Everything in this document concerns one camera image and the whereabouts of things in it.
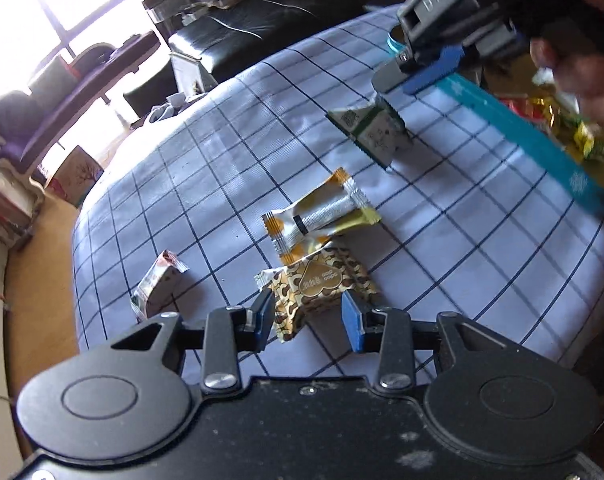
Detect white headphones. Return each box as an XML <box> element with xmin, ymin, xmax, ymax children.
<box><xmin>145</xmin><ymin>92</ymin><xmax>186</xmax><ymax>125</ymax></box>

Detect red white snack bar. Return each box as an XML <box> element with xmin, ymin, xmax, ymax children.
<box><xmin>131</xmin><ymin>250</ymin><xmax>188</xmax><ymax>321</ymax></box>

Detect yellow silver snack packet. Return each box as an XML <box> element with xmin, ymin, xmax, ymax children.
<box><xmin>262</xmin><ymin>167</ymin><xmax>381</xmax><ymax>264</ymax></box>

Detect person's right hand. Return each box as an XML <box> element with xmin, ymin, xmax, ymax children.
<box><xmin>530</xmin><ymin>0</ymin><xmax>604</xmax><ymax>127</ymax></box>

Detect blue checkered tablecloth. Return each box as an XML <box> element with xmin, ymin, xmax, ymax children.
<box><xmin>73</xmin><ymin>8</ymin><xmax>604</xmax><ymax>377</ymax></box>

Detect yellow orange candy packet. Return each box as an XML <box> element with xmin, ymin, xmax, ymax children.
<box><xmin>526</xmin><ymin>96</ymin><xmax>580</xmax><ymax>136</ymax></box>

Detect purple chaise lounge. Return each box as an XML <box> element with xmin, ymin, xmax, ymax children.
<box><xmin>0</xmin><ymin>32</ymin><xmax>160</xmax><ymax>195</ymax></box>

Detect green yellow snack bag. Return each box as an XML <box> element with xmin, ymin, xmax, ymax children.
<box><xmin>573</xmin><ymin>122</ymin><xmax>604</xmax><ymax>162</ymax></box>

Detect white green snack packet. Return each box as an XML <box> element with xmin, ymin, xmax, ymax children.
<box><xmin>326</xmin><ymin>94</ymin><xmax>412</xmax><ymax>169</ymax></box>

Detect tree print paper bag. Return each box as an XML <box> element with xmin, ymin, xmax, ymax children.
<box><xmin>45</xmin><ymin>145</ymin><xmax>104</xmax><ymax>209</ymax></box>

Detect leopard print snack packet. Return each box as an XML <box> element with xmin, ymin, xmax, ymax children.
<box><xmin>254</xmin><ymin>242</ymin><xmax>379</xmax><ymax>342</ymax></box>

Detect teal and gold tin box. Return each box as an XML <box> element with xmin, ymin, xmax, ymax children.
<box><xmin>432</xmin><ymin>54</ymin><xmax>604</xmax><ymax>216</ymax></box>

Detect black leather sofa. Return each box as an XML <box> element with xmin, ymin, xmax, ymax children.
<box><xmin>122</xmin><ymin>0</ymin><xmax>384</xmax><ymax>116</ymax></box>

